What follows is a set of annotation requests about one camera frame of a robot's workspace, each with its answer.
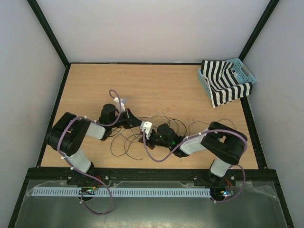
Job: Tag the black white striped cloth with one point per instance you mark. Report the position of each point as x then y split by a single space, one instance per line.
222 82

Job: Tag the white slotted cable duct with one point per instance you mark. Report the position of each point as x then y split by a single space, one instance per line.
122 192

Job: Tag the grey metal front plate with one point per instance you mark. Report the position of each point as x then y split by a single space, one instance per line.
258 206

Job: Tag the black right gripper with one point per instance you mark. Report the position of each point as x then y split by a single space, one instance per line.
148 141

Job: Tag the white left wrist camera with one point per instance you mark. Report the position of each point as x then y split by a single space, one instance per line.
119 104

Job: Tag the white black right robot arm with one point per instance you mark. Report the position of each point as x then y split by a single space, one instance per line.
227 144

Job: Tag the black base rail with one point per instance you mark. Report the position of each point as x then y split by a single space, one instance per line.
199 177

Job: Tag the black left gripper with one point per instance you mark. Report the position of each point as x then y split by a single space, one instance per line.
131 121

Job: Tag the black cage frame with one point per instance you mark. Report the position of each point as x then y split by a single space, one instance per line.
263 173

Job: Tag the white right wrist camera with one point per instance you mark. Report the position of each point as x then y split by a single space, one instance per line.
146 127

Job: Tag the light blue perforated basket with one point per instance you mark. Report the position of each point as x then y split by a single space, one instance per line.
243 75

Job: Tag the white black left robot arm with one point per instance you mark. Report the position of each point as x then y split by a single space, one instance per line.
67 135

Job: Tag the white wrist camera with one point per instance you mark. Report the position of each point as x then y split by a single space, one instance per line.
146 127
119 104

